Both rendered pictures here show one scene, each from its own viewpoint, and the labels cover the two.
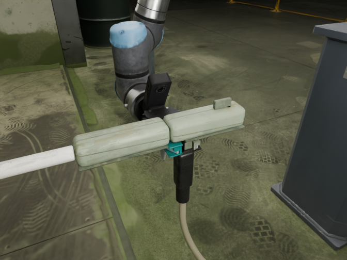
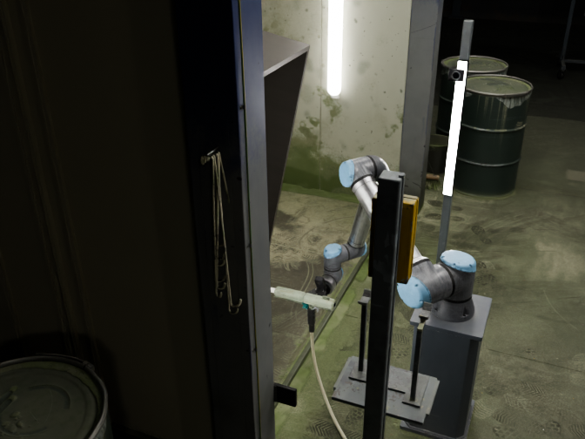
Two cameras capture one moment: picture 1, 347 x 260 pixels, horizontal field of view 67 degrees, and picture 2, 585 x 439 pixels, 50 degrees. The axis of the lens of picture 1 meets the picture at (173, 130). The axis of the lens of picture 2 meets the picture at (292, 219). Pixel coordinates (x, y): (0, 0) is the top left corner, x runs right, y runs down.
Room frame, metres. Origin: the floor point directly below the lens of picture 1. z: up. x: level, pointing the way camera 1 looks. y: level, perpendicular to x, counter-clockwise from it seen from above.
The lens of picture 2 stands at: (-1.32, -1.82, 2.31)
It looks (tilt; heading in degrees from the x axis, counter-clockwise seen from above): 28 degrees down; 48
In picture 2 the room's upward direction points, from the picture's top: 1 degrees counter-clockwise
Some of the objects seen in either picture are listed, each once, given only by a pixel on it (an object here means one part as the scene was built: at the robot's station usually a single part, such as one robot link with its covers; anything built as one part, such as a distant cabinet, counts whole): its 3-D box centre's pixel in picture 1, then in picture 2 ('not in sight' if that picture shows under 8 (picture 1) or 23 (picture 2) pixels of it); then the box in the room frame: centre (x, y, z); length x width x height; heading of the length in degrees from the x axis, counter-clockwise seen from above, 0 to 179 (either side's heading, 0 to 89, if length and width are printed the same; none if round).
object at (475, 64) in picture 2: not in sight; (474, 64); (3.61, 1.24, 0.86); 0.54 x 0.54 x 0.01
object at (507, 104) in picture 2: (103, 1); (487, 136); (3.17, 0.76, 0.44); 0.59 x 0.58 x 0.89; 39
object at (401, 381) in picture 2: not in sight; (389, 346); (0.01, -0.81, 0.95); 0.26 x 0.15 x 0.32; 115
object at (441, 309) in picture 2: not in sight; (453, 300); (0.71, -0.60, 0.69); 0.19 x 0.19 x 0.10
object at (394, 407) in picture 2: not in sight; (385, 388); (0.00, -0.82, 0.78); 0.31 x 0.23 x 0.01; 115
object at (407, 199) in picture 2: not in sight; (392, 238); (-0.08, -0.86, 1.42); 0.12 x 0.06 x 0.26; 115
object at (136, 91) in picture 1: (143, 104); (325, 285); (0.60, 0.07, 0.49); 0.10 x 0.05 x 0.09; 114
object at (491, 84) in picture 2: not in sight; (494, 85); (3.17, 0.76, 0.86); 0.54 x 0.54 x 0.01
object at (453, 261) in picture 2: not in sight; (454, 273); (0.70, -0.60, 0.83); 0.17 x 0.15 x 0.18; 168
